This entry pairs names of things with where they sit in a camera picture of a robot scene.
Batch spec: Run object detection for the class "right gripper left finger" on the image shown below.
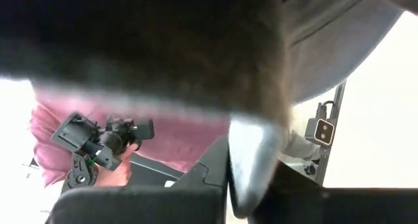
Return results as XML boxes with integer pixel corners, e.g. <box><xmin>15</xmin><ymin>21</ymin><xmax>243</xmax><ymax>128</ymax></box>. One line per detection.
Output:
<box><xmin>48</xmin><ymin>135</ymin><xmax>229</xmax><ymax>224</ymax></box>

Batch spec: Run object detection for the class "black camera rail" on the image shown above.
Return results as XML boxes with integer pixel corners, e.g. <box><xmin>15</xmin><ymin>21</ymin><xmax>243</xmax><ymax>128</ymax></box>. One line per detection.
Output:
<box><xmin>313</xmin><ymin>81</ymin><xmax>347</xmax><ymax>186</ymax></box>

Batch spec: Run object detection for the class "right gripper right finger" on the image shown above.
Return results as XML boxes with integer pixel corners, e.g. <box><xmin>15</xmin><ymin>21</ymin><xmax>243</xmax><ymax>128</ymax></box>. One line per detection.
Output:
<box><xmin>253</xmin><ymin>161</ymin><xmax>418</xmax><ymax>224</ymax></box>

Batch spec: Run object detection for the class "person's hand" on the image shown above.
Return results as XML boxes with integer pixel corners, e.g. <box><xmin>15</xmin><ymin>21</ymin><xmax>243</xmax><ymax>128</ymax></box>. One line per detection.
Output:
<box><xmin>94</xmin><ymin>144</ymin><xmax>140</xmax><ymax>188</ymax></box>

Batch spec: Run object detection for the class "person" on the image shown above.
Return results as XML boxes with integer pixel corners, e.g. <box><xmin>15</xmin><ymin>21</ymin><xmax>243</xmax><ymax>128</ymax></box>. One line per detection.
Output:
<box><xmin>29</xmin><ymin>83</ymin><xmax>231</xmax><ymax>189</ymax></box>

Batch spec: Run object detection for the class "camera with two lenses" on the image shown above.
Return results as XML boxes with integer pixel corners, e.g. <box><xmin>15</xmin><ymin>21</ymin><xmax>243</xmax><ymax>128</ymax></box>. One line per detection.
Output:
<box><xmin>304</xmin><ymin>118</ymin><xmax>336</xmax><ymax>147</ymax></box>

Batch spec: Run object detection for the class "grey baseball cap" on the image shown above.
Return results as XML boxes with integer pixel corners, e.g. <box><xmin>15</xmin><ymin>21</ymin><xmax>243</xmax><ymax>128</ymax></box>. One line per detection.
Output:
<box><xmin>0</xmin><ymin>0</ymin><xmax>418</xmax><ymax>218</ymax></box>

